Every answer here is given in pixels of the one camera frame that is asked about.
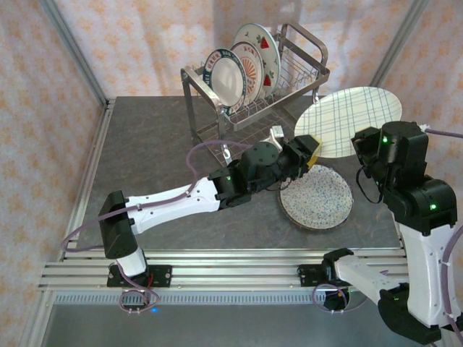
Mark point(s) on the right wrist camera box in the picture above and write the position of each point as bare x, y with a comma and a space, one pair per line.
424, 127

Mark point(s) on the aluminium frame post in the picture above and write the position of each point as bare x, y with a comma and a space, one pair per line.
394, 47
72, 47

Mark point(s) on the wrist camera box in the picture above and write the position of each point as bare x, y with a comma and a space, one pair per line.
278, 131
424, 127

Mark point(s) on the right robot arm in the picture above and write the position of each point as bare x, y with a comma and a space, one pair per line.
423, 274

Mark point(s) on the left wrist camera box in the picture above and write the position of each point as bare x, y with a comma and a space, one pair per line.
278, 131

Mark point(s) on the blue grid line plate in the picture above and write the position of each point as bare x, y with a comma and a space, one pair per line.
347, 115

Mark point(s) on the stainless steel dish rack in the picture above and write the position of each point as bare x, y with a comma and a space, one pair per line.
190, 105

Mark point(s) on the green rimmed white plate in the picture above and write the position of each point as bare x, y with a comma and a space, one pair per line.
228, 77

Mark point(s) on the clear glass plate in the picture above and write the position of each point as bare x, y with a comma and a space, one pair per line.
311, 228

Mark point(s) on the strawberry print plate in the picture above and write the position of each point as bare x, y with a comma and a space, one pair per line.
267, 47

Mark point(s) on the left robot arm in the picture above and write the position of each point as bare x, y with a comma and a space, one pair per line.
170, 200

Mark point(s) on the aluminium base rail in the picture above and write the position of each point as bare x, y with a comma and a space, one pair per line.
235, 271

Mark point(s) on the orange sunburst plate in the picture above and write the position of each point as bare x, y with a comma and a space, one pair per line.
253, 68

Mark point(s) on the aluminium table edge rail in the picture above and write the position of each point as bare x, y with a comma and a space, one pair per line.
97, 144

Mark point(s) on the blue speckled plate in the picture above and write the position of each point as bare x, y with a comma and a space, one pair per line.
318, 199

